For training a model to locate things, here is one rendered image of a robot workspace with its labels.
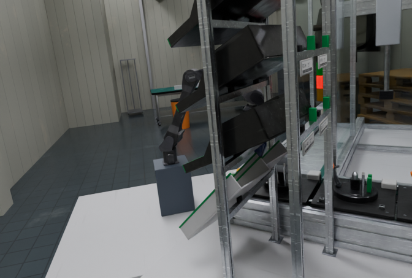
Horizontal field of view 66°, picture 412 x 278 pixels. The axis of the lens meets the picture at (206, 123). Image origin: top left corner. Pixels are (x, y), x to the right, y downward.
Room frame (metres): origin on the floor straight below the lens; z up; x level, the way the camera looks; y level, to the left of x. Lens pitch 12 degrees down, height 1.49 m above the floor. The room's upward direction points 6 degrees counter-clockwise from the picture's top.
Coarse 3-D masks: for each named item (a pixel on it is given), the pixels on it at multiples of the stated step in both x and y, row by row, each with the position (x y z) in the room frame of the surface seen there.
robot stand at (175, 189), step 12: (180, 156) 1.31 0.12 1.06; (156, 168) 1.20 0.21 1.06; (168, 168) 1.19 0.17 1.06; (180, 168) 1.19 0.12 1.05; (156, 180) 1.17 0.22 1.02; (168, 180) 1.18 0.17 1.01; (180, 180) 1.19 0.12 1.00; (168, 192) 1.18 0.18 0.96; (180, 192) 1.19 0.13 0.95; (192, 192) 1.20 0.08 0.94; (168, 204) 1.18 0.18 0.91; (180, 204) 1.19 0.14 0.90; (192, 204) 1.20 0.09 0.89
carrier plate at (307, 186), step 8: (304, 176) 1.18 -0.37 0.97; (304, 184) 1.11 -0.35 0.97; (312, 184) 1.10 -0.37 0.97; (256, 192) 1.08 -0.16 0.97; (264, 192) 1.07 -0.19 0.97; (280, 192) 1.06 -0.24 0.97; (288, 192) 1.05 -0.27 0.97; (304, 192) 1.04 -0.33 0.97; (312, 192) 1.04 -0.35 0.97; (280, 200) 1.01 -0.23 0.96; (288, 200) 1.00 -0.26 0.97; (304, 200) 0.98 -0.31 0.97
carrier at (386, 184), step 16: (352, 176) 0.99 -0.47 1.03; (368, 176) 0.98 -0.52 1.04; (320, 192) 1.03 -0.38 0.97; (336, 192) 0.98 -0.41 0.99; (352, 192) 0.97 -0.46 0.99; (368, 192) 0.96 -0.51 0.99; (384, 192) 0.98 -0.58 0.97; (336, 208) 0.92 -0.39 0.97; (352, 208) 0.90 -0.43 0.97; (368, 208) 0.89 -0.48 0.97
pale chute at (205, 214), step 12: (252, 168) 0.78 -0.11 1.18; (264, 168) 0.76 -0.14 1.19; (228, 180) 0.68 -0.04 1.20; (240, 180) 0.81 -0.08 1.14; (252, 180) 0.69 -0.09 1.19; (228, 192) 0.68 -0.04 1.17; (240, 192) 0.69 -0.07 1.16; (204, 204) 0.74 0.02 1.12; (192, 216) 0.77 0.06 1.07; (204, 216) 0.74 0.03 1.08; (216, 216) 0.77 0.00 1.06; (180, 228) 0.81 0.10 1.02; (192, 228) 0.77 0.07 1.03; (204, 228) 0.83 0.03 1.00
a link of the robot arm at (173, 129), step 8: (184, 72) 1.20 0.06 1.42; (184, 80) 1.20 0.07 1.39; (184, 88) 1.21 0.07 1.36; (192, 88) 1.20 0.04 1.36; (184, 96) 1.22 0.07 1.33; (176, 112) 1.23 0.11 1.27; (184, 112) 1.22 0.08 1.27; (176, 120) 1.23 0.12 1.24; (176, 128) 1.22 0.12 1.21; (176, 136) 1.21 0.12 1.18
